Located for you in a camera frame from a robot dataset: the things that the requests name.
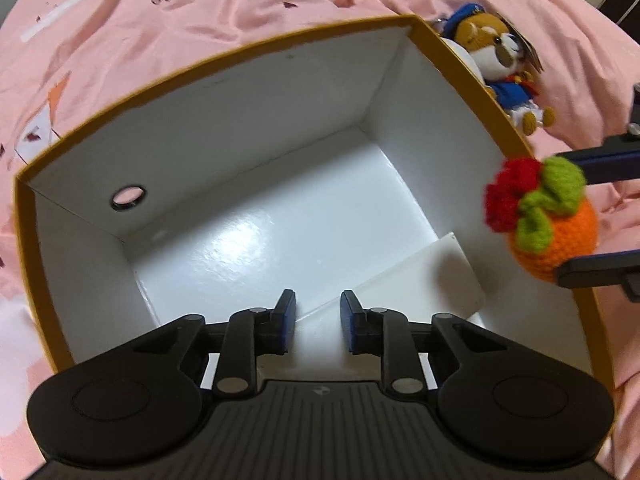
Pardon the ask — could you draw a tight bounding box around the orange crochet fruit toy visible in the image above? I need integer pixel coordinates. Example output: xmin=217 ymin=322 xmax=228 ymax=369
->
xmin=482 ymin=156 xmax=599 ymax=282

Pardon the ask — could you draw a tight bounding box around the white cardboard box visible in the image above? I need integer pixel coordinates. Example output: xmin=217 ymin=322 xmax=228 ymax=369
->
xmin=12 ymin=14 xmax=615 ymax=397

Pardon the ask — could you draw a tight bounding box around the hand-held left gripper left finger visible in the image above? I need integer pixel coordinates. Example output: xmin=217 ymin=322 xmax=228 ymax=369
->
xmin=131 ymin=289 xmax=297 ymax=396

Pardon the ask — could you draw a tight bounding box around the bear plush in blue uniform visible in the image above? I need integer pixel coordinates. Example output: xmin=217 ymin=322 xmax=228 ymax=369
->
xmin=442 ymin=4 xmax=557 ymax=137

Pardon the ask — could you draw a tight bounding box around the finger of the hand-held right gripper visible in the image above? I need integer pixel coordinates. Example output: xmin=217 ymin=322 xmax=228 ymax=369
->
xmin=552 ymin=81 xmax=640 ymax=187
xmin=555 ymin=249 xmax=640 ymax=304

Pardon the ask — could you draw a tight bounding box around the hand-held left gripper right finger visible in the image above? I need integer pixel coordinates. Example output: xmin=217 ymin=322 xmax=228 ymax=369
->
xmin=340 ymin=290 xmax=507 ymax=396

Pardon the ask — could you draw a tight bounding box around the pink printed blanket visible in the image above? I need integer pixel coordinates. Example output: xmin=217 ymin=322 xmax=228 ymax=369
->
xmin=0 ymin=0 xmax=640 ymax=480

